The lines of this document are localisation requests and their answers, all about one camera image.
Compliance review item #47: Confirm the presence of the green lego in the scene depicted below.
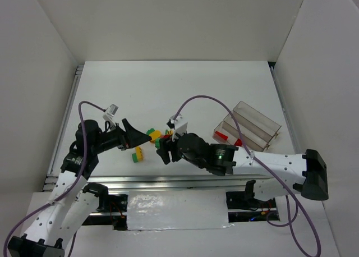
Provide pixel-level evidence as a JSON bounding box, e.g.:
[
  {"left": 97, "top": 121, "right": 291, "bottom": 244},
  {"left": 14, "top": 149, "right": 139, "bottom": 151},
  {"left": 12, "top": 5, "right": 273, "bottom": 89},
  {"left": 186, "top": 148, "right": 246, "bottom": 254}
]
[
  {"left": 155, "top": 137, "right": 161, "bottom": 149},
  {"left": 146, "top": 128, "right": 155, "bottom": 135}
]

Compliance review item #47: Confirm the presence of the yellow long lego brick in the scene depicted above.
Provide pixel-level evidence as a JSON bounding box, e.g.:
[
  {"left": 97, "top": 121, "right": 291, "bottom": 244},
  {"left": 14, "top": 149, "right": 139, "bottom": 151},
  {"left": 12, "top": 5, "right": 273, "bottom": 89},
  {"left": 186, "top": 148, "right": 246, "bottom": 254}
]
[{"left": 135, "top": 146, "right": 143, "bottom": 155}]

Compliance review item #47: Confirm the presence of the small green lego brick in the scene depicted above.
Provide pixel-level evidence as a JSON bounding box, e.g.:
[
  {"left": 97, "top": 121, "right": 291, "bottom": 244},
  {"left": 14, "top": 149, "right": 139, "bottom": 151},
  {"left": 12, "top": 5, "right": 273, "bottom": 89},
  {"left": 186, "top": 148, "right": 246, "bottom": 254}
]
[{"left": 132, "top": 153, "right": 143, "bottom": 163}]

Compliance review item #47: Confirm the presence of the red square lego brick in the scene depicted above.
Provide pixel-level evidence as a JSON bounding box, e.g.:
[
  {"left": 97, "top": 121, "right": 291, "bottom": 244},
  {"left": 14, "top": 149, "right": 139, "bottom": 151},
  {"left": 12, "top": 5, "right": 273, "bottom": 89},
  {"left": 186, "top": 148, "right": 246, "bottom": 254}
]
[{"left": 215, "top": 131, "right": 228, "bottom": 141}]

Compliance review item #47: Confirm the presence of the red rounded lego piece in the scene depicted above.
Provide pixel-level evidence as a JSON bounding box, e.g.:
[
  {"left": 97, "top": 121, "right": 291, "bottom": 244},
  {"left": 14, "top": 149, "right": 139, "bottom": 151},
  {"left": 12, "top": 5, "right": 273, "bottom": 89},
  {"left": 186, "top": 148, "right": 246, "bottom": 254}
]
[{"left": 234, "top": 139, "right": 243, "bottom": 146}]

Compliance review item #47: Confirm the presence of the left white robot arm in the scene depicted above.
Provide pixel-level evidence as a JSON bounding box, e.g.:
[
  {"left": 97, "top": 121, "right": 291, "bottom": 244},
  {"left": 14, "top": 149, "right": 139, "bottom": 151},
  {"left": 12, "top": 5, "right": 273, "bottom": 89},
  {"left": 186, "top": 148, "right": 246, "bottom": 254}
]
[{"left": 3, "top": 119, "right": 151, "bottom": 256}]

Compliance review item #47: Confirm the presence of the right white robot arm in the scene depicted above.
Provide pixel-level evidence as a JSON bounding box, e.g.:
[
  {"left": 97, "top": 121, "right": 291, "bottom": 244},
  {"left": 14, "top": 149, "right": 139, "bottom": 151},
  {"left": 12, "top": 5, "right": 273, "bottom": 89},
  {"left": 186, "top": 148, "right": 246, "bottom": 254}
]
[{"left": 157, "top": 133, "right": 329, "bottom": 201}]

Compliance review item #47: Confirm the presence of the yellow rounded lego piece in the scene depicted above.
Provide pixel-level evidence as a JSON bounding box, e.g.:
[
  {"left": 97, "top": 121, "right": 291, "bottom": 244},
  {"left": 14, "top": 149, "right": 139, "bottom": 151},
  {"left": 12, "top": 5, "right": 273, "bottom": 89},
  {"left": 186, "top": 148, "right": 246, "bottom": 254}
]
[{"left": 149, "top": 130, "right": 162, "bottom": 143}]

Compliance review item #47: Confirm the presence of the green lego under yellow dome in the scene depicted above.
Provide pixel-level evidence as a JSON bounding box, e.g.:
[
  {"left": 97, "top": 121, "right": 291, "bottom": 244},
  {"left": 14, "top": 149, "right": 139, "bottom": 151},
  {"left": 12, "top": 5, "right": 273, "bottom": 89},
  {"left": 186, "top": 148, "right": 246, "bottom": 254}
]
[{"left": 146, "top": 128, "right": 155, "bottom": 135}]

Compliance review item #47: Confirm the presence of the white taped cover panel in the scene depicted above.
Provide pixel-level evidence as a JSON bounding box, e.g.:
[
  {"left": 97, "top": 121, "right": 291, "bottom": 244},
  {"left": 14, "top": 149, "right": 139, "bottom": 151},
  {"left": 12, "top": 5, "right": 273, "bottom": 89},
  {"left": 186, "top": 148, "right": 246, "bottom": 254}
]
[{"left": 127, "top": 190, "right": 229, "bottom": 231}]

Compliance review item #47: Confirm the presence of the clear three-slot container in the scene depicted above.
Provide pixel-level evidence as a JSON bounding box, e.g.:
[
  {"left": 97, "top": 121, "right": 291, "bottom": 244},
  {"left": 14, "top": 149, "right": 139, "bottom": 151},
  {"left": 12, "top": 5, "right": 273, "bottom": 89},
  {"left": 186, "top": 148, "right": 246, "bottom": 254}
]
[{"left": 213, "top": 101, "right": 281, "bottom": 152}]

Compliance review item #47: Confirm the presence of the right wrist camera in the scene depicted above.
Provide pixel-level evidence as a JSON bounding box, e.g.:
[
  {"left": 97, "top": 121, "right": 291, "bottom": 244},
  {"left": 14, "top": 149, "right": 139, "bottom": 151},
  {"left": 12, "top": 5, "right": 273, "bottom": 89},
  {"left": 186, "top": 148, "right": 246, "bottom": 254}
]
[{"left": 167, "top": 113, "right": 188, "bottom": 142}]

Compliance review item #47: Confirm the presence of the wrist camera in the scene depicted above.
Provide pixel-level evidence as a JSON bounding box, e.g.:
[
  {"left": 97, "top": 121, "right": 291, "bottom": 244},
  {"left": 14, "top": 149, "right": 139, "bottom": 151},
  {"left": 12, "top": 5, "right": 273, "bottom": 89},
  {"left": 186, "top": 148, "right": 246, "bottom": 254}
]
[
  {"left": 167, "top": 113, "right": 188, "bottom": 142},
  {"left": 103, "top": 104, "right": 118, "bottom": 129}
]

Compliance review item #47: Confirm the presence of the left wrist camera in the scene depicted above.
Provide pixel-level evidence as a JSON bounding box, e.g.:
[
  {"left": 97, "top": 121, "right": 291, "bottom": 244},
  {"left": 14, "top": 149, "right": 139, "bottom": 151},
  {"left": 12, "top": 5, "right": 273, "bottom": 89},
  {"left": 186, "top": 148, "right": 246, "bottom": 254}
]
[{"left": 103, "top": 104, "right": 118, "bottom": 129}]

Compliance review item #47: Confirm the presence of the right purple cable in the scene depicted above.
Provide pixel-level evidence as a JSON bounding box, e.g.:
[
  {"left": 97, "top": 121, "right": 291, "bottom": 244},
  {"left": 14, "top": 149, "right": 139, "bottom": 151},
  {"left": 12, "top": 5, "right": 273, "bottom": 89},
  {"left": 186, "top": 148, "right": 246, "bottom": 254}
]
[{"left": 174, "top": 95, "right": 322, "bottom": 256}]

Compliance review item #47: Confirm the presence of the purple cable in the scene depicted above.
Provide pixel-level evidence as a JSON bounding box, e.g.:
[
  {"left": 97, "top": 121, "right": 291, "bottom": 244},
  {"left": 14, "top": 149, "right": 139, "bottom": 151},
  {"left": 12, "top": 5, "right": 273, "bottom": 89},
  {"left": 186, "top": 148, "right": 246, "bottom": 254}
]
[
  {"left": 4, "top": 100, "right": 109, "bottom": 257},
  {"left": 174, "top": 95, "right": 322, "bottom": 256}
]

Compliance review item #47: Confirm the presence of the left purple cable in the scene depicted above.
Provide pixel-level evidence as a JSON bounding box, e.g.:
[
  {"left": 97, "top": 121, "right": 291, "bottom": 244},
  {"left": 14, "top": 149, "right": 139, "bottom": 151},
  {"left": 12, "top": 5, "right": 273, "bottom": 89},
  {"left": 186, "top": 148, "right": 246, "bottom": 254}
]
[{"left": 4, "top": 100, "right": 109, "bottom": 257}]

